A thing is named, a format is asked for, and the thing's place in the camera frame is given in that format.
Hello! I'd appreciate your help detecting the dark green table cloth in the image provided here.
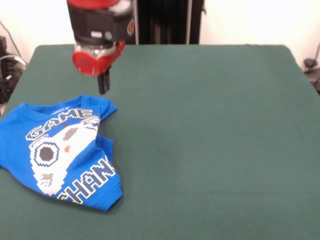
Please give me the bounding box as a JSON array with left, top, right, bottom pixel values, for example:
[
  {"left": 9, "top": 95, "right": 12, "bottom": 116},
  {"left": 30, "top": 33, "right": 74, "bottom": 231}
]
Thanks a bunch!
[{"left": 0, "top": 44, "right": 320, "bottom": 240}]

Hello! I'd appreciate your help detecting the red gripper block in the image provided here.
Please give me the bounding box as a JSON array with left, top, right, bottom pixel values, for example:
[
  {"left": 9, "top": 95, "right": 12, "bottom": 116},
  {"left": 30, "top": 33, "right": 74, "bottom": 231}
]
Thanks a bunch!
[{"left": 71, "top": 40, "right": 126, "bottom": 96}]

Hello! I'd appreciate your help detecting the blue printed t-shirt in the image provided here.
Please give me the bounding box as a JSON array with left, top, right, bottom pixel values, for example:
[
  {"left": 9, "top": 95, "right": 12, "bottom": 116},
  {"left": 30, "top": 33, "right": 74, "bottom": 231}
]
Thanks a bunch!
[{"left": 0, "top": 94, "right": 124, "bottom": 213}]

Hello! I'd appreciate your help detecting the black cable bundle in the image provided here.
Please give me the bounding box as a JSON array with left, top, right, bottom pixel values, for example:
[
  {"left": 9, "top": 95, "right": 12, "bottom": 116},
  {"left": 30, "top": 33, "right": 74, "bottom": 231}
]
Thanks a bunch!
[{"left": 303, "top": 42, "right": 320, "bottom": 95}]

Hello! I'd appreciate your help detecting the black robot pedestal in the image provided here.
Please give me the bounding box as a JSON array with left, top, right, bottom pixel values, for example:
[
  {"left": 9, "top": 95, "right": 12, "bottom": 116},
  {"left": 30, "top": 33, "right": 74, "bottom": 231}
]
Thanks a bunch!
[{"left": 132, "top": 0, "right": 207, "bottom": 46}]

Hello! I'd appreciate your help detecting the black equipment pile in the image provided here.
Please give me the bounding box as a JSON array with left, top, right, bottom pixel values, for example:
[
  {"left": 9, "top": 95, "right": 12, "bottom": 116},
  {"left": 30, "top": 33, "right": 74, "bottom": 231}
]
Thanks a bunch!
[{"left": 0, "top": 36, "right": 28, "bottom": 104}]

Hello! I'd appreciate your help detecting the grey cable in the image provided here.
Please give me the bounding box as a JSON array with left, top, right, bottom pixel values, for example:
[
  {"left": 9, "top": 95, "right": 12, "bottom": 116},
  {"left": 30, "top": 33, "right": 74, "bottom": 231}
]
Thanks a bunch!
[{"left": 0, "top": 21, "right": 21, "bottom": 59}]

